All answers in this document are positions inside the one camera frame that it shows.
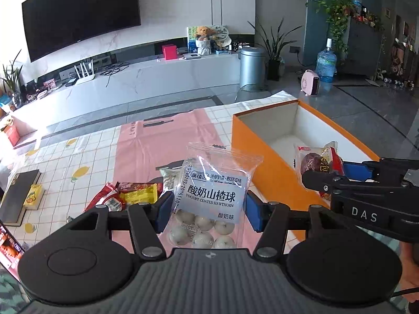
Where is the orange cardboard box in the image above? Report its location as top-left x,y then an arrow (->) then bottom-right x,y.
232,100 -> 403,246

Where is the black hardcover book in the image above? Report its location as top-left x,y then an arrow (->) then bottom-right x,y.
0,169 -> 42,227

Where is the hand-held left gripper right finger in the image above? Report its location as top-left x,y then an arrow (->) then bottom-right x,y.
245,190 -> 344,259

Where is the blue and white picture book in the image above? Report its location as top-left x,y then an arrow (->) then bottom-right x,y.
187,27 -> 201,55

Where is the green pothos plant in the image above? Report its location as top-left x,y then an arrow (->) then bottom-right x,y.
308,0 -> 358,53

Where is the grey seed snack packet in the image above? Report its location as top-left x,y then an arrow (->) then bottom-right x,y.
159,167 -> 183,192

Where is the potted orchid-leaf plant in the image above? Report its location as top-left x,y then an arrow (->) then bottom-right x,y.
0,50 -> 24,108

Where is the pink space heater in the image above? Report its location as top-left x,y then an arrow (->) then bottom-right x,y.
301,69 -> 323,96

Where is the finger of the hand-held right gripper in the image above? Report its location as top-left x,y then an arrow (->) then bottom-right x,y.
301,169 -> 410,201
342,158 -> 419,184

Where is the black wall television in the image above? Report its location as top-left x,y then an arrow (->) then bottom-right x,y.
21,0 -> 142,63

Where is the potted long-leaf plant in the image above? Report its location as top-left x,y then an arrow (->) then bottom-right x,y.
248,18 -> 304,81

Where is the yellow and red snack packet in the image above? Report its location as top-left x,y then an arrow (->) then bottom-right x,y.
118,182 -> 163,205

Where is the checkered and pink tablecloth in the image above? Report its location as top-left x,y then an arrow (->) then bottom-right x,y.
0,90 -> 328,269

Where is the wooden display shelf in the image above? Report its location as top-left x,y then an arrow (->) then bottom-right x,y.
389,13 -> 419,89

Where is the person's right hand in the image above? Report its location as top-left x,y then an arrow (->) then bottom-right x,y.
400,241 -> 419,304

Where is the clear packet of white balls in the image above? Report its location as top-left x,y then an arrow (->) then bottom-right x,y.
167,141 -> 264,250

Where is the blue water bottle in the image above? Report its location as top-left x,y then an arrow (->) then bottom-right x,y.
315,38 -> 338,82

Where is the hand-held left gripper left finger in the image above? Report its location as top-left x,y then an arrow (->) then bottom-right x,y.
67,191 -> 175,260

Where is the teddy bear in white bag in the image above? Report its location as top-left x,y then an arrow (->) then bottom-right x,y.
195,26 -> 217,56

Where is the black cable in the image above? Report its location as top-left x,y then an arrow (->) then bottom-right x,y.
98,61 -> 132,87

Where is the silver trash can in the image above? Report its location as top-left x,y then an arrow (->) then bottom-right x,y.
239,46 -> 266,91

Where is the phone with lit screen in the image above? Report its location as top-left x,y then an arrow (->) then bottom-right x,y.
0,222 -> 26,282

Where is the red and white carton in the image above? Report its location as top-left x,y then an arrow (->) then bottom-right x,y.
0,114 -> 37,147

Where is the round paper fan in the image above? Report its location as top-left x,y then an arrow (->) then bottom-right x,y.
209,24 -> 233,48

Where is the white router with antennas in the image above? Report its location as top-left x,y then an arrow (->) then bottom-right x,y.
74,59 -> 96,86

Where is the white marble television cabinet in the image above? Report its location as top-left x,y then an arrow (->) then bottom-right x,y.
10,52 -> 242,138

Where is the red bun snack packet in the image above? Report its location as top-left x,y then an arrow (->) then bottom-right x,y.
294,141 -> 345,201

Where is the dark cabinet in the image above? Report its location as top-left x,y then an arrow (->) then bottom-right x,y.
340,16 -> 384,76

